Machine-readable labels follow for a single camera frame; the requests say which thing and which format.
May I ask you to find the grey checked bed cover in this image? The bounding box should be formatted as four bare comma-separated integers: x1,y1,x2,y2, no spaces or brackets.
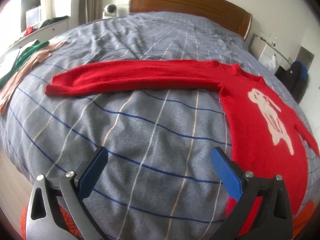
0,12,318,230

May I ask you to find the white box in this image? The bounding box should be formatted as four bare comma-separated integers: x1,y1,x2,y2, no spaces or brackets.
26,5,42,26

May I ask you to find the white nightstand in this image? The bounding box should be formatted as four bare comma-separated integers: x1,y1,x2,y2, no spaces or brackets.
250,33,292,67

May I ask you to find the dark clothes pile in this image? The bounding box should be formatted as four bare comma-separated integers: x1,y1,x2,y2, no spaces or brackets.
40,16,69,28

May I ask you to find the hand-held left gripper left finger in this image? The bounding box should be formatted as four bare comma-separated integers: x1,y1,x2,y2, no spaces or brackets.
25,146,109,240

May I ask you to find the beige curtain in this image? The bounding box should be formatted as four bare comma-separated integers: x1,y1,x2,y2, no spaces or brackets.
82,0,105,23

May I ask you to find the green garment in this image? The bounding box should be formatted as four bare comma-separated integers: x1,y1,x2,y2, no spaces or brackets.
0,41,50,87

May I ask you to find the white plastic bag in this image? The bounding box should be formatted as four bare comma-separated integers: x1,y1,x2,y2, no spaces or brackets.
265,54,277,69

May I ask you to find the person's orange clothing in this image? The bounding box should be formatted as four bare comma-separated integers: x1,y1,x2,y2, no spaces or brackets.
20,200,316,240

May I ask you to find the red sweater with white figure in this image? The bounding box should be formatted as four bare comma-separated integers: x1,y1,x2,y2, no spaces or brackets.
45,59,320,238

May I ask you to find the pink garment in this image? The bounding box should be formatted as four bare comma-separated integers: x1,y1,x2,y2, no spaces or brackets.
0,41,69,114

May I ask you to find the white round camera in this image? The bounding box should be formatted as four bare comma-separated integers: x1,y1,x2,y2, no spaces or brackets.
102,4,119,19

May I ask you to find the white dresser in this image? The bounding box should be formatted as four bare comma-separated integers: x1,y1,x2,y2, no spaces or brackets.
5,17,69,53

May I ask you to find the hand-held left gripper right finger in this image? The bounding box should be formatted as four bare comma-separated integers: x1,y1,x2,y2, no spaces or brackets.
209,148,294,240

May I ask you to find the wooden headboard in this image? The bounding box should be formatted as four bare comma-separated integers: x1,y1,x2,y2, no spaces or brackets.
129,0,253,40

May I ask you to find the black and blue backpack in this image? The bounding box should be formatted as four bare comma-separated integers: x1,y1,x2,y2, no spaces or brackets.
275,60,309,103

